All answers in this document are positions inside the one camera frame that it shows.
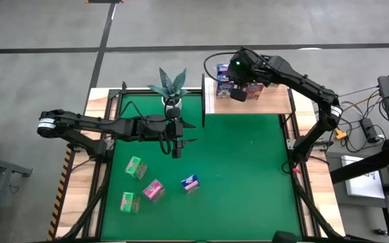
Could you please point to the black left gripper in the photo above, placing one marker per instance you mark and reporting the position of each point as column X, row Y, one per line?
column 174, row 131

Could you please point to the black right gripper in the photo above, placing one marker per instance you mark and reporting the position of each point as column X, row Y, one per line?
column 245, row 71

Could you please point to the blue Frosted Flakes cereal box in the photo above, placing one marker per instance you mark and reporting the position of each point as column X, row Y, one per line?
column 190, row 184
column 223, row 89
column 222, row 70

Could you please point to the magenta Raisin Bran cereal box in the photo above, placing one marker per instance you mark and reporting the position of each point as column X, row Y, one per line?
column 153, row 190
column 255, row 92

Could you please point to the green Apple Jacks cereal box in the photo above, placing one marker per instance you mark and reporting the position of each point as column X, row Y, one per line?
column 128, row 202
column 134, row 166

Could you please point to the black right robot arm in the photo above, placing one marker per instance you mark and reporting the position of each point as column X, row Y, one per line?
column 316, row 91

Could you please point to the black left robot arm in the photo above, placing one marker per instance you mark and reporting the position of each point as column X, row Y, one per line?
column 96, row 125

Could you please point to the light wooden shelf board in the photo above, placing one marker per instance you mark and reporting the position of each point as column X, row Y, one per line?
column 272, row 104

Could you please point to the white plant pot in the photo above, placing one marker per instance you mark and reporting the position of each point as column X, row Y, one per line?
column 163, row 102

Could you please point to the blue-green succulent plant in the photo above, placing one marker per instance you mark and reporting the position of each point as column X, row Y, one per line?
column 171, row 86

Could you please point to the green table mat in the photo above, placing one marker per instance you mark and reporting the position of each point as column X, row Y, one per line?
column 231, row 185

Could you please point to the yellow plug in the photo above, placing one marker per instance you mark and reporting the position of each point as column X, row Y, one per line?
column 341, row 134

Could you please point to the black power brick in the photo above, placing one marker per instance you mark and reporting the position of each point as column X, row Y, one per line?
column 369, row 130

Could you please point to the yellow black hazard tape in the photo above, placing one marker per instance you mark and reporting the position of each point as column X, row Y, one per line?
column 59, row 199

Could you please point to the grey equipment cart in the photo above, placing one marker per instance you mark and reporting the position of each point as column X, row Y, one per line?
column 387, row 87

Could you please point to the black metal beam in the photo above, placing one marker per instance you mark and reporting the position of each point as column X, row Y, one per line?
column 366, row 165

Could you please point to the white flat box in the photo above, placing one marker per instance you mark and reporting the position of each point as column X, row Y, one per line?
column 363, row 185

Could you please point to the silver mounting bracket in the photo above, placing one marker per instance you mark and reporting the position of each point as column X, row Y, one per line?
column 290, row 144

